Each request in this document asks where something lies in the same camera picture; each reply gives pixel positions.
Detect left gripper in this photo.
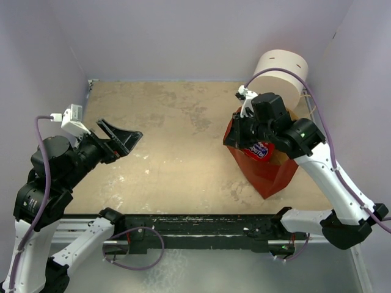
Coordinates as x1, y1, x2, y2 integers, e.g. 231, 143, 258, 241
63, 117, 142, 188

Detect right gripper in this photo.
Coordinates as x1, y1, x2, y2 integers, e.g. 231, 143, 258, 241
223, 110, 274, 148

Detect red paper bag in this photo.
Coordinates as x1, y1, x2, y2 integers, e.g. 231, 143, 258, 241
222, 105, 299, 200

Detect large red snack bag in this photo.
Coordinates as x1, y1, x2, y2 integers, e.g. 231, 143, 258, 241
241, 142, 275, 162

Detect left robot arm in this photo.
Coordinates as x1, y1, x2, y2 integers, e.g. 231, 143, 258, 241
1, 116, 143, 292

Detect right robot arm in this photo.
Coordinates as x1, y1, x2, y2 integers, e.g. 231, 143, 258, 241
223, 89, 389, 250

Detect cream cylindrical container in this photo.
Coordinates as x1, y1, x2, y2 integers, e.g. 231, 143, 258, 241
248, 49, 309, 110

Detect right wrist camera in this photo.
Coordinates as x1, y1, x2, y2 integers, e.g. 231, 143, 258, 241
235, 85, 258, 118

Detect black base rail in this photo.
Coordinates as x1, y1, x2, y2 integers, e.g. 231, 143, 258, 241
108, 214, 307, 255

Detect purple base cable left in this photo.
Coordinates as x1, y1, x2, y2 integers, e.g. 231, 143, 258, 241
101, 226, 166, 271

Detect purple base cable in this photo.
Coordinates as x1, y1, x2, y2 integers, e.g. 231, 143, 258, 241
273, 233, 311, 263
101, 226, 166, 271

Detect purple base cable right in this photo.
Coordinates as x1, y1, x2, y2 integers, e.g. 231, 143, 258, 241
273, 233, 311, 263

